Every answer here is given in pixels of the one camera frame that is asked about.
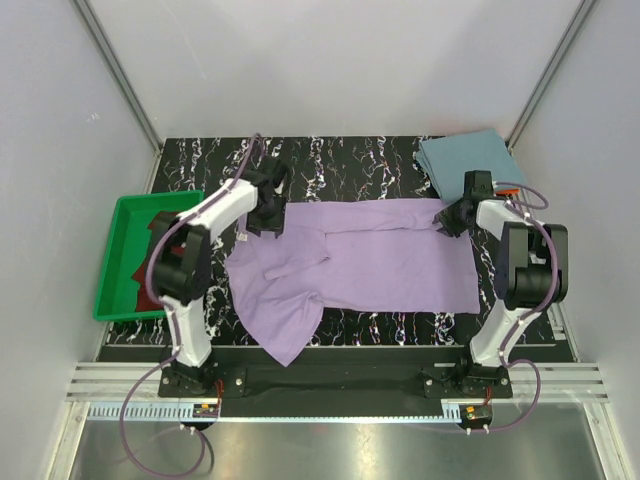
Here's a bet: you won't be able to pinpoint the purple t shirt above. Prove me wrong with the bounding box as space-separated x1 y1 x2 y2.
225 198 480 366

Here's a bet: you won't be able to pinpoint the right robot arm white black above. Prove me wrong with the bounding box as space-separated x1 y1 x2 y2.
433 170 568 397

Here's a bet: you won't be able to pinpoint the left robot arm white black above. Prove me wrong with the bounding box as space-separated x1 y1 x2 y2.
144 156 291 396

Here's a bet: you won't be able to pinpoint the folded orange t shirt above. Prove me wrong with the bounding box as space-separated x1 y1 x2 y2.
495 186 520 197

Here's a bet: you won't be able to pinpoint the folded blue-grey t shirt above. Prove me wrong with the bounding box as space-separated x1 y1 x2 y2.
416 129 525 204

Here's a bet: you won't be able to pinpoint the green plastic bin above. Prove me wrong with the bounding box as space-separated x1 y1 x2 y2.
93 190 204 323

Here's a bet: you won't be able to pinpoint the dark red t shirt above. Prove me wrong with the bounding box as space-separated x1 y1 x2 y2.
130 210 181 314

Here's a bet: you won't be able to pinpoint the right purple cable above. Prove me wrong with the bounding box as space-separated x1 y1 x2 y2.
464 183 559 434

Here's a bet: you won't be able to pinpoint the purple cable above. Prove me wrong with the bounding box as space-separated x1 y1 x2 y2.
464 183 559 434
118 132 216 476

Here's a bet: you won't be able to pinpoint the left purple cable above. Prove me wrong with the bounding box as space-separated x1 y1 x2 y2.
118 132 216 476

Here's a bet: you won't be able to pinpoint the left aluminium frame post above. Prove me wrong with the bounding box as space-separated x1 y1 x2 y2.
69 0 164 156

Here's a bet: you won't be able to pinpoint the aluminium frame post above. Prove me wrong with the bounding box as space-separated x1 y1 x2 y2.
69 0 164 156
505 0 599 151

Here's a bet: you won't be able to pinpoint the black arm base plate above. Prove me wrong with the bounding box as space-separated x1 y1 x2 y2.
158 346 513 412

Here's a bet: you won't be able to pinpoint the right aluminium frame post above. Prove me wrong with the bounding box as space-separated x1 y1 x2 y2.
505 0 599 151

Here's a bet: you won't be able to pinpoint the white slotted cable duct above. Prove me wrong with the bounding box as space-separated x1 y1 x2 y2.
88 399 462 424

